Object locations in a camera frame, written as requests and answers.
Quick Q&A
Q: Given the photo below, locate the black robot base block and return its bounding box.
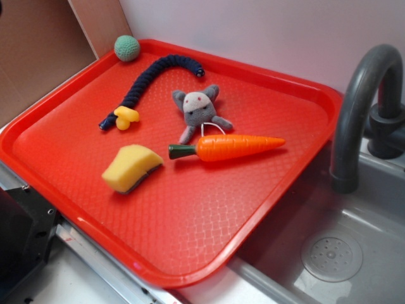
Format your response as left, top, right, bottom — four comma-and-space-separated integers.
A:
1, 187, 59, 299

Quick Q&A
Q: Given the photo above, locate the orange plastic toy carrot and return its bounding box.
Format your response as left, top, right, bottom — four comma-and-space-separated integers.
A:
168, 134, 286, 162

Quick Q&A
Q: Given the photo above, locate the red plastic tray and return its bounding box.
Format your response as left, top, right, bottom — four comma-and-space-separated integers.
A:
1, 40, 342, 288

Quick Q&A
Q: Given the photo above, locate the grey plush mouse toy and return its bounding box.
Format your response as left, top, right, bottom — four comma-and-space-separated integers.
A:
172, 84, 233, 144

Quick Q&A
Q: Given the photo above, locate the yellow sponge piece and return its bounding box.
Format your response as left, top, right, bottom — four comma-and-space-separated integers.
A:
101, 144, 163, 193

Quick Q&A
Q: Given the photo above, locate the yellow plastic toy piece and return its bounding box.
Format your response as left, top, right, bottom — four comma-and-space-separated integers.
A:
114, 106, 140, 130

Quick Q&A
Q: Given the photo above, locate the green crocheted ball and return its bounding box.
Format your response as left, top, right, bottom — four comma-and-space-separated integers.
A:
114, 35, 140, 62

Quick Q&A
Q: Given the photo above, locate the grey toy sink basin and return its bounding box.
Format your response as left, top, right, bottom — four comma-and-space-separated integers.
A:
229, 145, 404, 303

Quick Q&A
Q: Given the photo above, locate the round sink drain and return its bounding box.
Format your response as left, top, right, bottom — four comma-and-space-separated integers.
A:
301, 230, 363, 282

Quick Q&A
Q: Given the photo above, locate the grey toy faucet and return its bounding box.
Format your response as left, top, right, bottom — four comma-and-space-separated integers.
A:
330, 44, 404, 193

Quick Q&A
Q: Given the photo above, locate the brown cardboard panel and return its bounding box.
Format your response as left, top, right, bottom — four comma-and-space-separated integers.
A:
0, 0, 135, 128

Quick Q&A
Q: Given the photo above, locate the dark blue braided rope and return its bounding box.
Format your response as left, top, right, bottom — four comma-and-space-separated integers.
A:
98, 54, 206, 131

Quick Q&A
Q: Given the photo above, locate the silver metal rail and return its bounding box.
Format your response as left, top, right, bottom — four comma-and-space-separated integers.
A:
0, 160, 178, 304

